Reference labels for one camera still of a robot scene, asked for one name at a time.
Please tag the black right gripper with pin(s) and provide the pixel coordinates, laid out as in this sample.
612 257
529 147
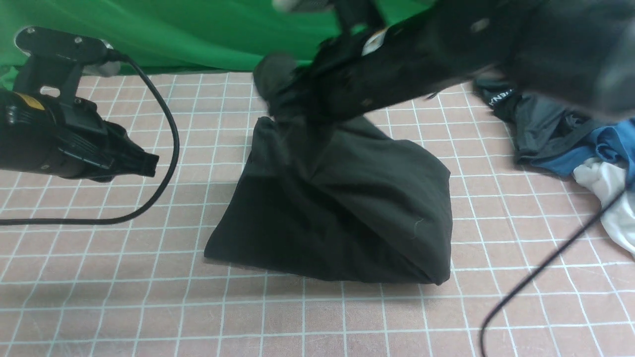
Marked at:
352 74

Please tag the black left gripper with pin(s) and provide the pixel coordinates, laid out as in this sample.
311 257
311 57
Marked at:
90 147

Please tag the dark gray long-sleeved shirt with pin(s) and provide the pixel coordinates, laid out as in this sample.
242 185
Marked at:
341 202

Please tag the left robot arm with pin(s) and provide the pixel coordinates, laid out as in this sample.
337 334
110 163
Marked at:
40 134

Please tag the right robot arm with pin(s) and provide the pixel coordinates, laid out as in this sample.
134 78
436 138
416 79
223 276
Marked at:
577 52

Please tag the green backdrop cloth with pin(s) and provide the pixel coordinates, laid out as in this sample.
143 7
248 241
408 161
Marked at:
171 36

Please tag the pink grid tablecloth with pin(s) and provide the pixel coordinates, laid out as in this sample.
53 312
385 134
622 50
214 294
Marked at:
141 289

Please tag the dark teal garment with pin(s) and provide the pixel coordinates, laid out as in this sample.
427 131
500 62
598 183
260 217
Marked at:
544 129

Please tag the blue garment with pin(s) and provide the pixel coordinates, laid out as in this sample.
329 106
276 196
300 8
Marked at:
611 144

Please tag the white garment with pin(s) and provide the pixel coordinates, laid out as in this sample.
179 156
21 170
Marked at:
605 181

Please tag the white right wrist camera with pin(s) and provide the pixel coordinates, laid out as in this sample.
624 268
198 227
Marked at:
302 6

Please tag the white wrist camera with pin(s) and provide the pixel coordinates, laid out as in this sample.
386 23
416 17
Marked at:
91 54
302 6

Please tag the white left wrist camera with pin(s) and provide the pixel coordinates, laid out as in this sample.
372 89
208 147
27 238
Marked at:
91 54

